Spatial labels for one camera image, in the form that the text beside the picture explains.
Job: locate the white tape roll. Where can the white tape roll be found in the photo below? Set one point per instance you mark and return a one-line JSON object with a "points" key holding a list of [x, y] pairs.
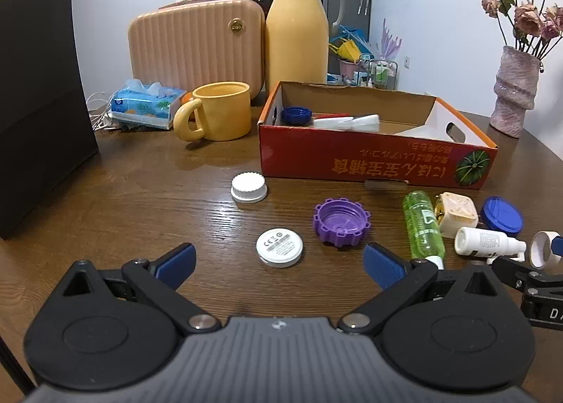
{"points": [[539, 249]]}

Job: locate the blue tissue pack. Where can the blue tissue pack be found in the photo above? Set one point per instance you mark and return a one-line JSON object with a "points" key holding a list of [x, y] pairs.
{"points": [[140, 108]]}

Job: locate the pink ribbed suitcase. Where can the pink ribbed suitcase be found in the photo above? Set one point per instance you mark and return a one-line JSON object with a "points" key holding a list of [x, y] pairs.
{"points": [[184, 47]]}

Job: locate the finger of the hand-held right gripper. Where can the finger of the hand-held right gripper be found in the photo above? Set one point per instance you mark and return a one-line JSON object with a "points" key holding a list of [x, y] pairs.
{"points": [[514, 271], [557, 244]]}

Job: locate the pink bucket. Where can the pink bucket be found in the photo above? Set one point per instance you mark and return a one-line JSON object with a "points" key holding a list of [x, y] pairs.
{"points": [[349, 68]]}

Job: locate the red cardboard box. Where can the red cardboard box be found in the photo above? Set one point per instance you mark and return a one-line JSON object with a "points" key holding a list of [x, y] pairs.
{"points": [[352, 161]]}

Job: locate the green spray bottle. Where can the green spray bottle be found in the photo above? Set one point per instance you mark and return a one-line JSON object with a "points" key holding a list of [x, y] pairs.
{"points": [[422, 227]]}

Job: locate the blue ribbed lid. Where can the blue ribbed lid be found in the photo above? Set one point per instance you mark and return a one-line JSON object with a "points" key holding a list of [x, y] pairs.
{"points": [[297, 115]]}

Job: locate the white ribbed cap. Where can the white ribbed cap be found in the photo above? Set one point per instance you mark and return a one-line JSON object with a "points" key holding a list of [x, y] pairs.
{"points": [[248, 187]]}

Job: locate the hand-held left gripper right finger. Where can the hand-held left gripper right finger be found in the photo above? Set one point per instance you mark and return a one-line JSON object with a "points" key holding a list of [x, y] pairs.
{"points": [[382, 264]]}

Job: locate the small orange fruit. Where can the small orange fruit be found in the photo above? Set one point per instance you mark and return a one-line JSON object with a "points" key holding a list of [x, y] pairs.
{"points": [[188, 98]]}

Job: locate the white plastic spray bottle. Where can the white plastic spray bottle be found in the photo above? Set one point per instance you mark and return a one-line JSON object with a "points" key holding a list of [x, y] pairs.
{"points": [[479, 242]]}

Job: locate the purple wall decal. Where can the purple wall decal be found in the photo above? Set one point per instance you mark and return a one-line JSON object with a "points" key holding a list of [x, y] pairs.
{"points": [[390, 40]]}

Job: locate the basket of small items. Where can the basket of small items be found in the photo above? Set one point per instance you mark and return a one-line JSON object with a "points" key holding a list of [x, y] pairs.
{"points": [[378, 73]]}

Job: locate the black paper bag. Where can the black paper bag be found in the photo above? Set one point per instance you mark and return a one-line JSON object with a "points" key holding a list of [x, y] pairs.
{"points": [[39, 99]]}

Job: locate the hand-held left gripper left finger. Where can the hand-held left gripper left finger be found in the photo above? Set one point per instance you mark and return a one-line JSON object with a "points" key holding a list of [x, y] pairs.
{"points": [[176, 260]]}

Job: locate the dried pink roses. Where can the dried pink roses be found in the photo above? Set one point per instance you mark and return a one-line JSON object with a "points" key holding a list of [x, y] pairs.
{"points": [[528, 18]]}

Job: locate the white round disc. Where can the white round disc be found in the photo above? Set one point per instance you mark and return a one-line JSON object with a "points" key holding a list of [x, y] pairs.
{"points": [[279, 247]]}

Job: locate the yellow mug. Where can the yellow mug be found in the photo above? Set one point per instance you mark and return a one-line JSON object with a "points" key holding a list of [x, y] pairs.
{"points": [[224, 115]]}

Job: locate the red and white lint brush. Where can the red and white lint brush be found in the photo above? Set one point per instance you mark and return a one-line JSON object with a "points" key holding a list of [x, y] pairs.
{"points": [[352, 122]]}

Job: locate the cream square case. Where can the cream square case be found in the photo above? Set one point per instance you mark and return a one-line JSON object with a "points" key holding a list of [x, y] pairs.
{"points": [[457, 212]]}

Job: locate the yellow watering can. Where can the yellow watering can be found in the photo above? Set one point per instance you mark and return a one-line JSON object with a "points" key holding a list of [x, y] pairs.
{"points": [[349, 50]]}

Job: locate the blue plastic sheet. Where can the blue plastic sheet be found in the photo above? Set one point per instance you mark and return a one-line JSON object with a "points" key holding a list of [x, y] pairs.
{"points": [[352, 31]]}

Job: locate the blue smooth round lid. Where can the blue smooth round lid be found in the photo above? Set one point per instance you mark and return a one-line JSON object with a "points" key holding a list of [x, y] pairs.
{"points": [[501, 214]]}

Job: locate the yellow thermos jug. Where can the yellow thermos jug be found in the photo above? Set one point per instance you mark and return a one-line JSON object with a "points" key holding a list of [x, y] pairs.
{"points": [[297, 42]]}

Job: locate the pink textured vase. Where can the pink textured vase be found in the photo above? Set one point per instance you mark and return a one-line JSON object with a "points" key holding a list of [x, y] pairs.
{"points": [[512, 95]]}

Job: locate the purple ribbed lid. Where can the purple ribbed lid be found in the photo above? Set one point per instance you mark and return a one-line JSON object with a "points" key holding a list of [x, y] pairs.
{"points": [[341, 222]]}

